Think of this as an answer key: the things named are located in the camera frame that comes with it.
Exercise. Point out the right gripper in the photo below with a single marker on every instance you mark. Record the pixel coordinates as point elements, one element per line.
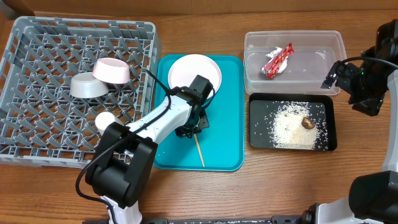
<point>343,78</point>

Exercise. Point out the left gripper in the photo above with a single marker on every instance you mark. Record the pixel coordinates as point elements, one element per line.
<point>183,131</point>

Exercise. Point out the wooden chopstick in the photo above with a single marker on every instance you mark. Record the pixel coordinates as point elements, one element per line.
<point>199,150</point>

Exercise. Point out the brown food chunk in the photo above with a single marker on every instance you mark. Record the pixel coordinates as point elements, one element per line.
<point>307,123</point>

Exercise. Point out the large white plate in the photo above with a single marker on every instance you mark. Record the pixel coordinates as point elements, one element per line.
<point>186,68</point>

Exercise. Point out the red snack wrapper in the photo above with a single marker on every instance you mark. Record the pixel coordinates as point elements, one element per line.
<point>271,68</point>

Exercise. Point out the pile of rice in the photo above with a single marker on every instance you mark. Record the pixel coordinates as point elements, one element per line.
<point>278,125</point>

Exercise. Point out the white paper cup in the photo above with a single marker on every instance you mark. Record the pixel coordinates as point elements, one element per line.
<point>104,119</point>

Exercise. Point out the pink small bowl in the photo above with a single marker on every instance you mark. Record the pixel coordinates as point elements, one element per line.
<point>111,70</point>

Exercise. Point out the grey bowl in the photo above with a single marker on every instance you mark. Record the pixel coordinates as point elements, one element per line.
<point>85,85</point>

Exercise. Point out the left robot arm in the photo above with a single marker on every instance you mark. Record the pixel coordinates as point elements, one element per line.
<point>124,157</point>

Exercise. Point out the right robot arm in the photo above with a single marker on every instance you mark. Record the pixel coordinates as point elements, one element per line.
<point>372,198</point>

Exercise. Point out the black waste tray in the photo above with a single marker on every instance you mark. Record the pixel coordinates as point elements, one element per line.
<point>327,101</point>

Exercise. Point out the grey dishwasher rack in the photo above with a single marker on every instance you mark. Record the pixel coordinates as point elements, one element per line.
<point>42,124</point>

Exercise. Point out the teal plastic tray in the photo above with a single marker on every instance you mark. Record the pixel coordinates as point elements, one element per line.
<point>222,144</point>

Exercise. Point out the clear plastic bin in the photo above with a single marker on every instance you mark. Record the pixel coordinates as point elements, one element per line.
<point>315,51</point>

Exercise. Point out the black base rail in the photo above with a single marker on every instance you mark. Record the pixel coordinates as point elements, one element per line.
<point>279,219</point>

